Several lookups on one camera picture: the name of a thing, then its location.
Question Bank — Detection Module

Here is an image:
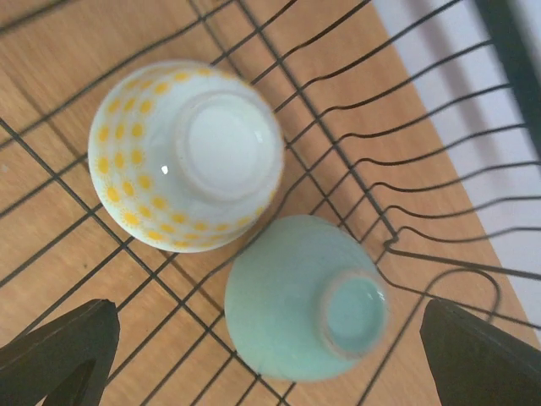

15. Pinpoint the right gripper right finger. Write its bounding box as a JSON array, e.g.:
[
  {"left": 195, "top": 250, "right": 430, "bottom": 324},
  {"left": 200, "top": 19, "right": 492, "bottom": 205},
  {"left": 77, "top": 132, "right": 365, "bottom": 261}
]
[{"left": 419, "top": 299, "right": 540, "bottom": 405}]

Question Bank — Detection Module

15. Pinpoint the yellow patterned bowl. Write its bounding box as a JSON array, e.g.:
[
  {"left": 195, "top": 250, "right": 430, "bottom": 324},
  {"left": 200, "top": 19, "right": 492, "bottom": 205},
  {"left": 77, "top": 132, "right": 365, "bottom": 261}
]
[{"left": 88, "top": 60, "right": 285, "bottom": 253}]

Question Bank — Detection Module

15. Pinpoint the celadon green bowl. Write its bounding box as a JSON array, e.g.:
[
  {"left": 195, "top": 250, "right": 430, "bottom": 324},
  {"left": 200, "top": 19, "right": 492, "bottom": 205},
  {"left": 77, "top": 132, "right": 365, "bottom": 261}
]
[{"left": 224, "top": 215, "right": 389, "bottom": 381}]

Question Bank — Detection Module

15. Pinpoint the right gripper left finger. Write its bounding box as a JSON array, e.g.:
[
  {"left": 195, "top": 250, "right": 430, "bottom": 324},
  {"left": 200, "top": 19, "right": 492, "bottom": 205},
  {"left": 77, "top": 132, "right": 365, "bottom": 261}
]
[{"left": 1, "top": 299, "right": 120, "bottom": 405}]

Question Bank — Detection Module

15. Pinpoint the black wire dish rack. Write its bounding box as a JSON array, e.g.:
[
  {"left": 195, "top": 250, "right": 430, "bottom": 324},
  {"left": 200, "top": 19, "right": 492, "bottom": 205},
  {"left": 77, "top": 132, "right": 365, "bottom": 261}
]
[{"left": 1, "top": 1, "right": 540, "bottom": 405}]

